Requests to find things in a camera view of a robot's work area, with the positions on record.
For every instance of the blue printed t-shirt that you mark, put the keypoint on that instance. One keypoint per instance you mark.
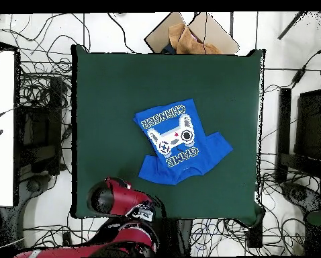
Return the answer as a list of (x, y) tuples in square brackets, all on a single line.
[(211, 153)]

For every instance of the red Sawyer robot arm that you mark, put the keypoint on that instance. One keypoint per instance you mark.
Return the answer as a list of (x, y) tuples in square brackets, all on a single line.
[(120, 199)]

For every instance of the dark green table cloth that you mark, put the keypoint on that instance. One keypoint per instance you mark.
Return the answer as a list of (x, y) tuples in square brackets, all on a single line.
[(123, 80)]

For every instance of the brown cloth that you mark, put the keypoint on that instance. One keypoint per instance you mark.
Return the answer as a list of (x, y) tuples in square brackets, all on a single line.
[(187, 43)]

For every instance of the open cardboard box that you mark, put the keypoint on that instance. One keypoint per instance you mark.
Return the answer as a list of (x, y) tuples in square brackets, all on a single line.
[(217, 35)]

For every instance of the black chair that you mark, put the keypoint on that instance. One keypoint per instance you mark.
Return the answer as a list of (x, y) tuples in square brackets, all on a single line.
[(308, 129)]

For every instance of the black power adapter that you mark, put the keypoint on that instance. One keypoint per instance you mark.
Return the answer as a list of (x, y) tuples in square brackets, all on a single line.
[(298, 77)]

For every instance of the white side table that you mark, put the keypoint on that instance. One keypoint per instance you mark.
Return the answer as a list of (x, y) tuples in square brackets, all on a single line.
[(2, 134)]

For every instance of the black rod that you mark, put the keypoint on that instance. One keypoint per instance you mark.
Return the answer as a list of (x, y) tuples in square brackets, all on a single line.
[(290, 26)]

